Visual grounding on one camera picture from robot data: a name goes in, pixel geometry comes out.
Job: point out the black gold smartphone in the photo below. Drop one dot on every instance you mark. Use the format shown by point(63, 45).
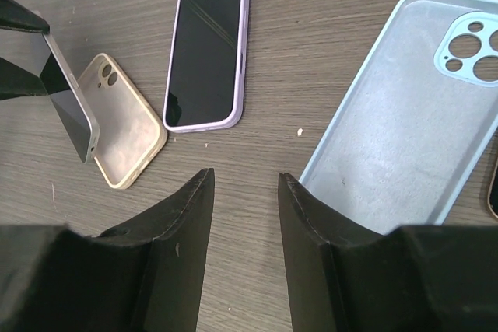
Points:
point(492, 197)

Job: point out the lavender phone case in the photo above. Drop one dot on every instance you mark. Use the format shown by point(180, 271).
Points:
point(239, 87)

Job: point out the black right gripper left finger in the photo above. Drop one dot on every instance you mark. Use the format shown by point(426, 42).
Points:
point(145, 274)

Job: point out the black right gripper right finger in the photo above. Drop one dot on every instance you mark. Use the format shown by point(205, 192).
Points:
point(344, 277)

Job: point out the light blue phone case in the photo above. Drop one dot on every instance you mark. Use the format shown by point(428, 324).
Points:
point(415, 120)

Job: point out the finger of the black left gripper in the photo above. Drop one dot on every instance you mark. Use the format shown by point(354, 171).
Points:
point(18, 82)
point(14, 16)

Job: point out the beige phone case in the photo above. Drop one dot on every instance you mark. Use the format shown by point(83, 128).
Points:
point(131, 133)

